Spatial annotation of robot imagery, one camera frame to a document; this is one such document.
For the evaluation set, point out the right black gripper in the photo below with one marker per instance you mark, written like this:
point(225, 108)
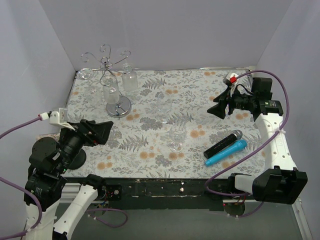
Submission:
point(230, 101)

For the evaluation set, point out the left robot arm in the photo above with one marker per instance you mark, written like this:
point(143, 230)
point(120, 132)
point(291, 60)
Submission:
point(49, 160)

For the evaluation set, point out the floral tablecloth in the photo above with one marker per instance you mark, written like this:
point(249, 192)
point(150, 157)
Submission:
point(139, 144)

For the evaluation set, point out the black table front rail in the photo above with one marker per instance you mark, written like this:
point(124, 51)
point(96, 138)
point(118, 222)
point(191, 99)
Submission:
point(162, 194)

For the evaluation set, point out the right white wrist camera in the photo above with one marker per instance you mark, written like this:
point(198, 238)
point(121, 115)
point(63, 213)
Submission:
point(231, 80)

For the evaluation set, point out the black microphone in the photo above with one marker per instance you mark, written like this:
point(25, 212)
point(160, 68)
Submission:
point(224, 143)

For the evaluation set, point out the glitter microphone on stand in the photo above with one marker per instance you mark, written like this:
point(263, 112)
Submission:
point(55, 136)

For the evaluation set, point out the patterned tumbler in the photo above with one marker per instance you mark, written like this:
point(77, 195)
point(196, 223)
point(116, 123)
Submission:
point(110, 89)
point(129, 78)

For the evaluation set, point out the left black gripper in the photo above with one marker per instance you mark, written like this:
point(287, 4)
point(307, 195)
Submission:
point(85, 132)

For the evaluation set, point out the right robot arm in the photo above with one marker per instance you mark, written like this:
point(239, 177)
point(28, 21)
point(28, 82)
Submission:
point(281, 181)

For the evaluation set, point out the blue toy microphone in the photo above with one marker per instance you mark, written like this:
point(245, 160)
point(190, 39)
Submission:
point(237, 146)

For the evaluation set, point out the chrome wine glass rack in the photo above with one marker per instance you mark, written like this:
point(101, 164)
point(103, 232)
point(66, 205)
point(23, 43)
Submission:
point(116, 104)

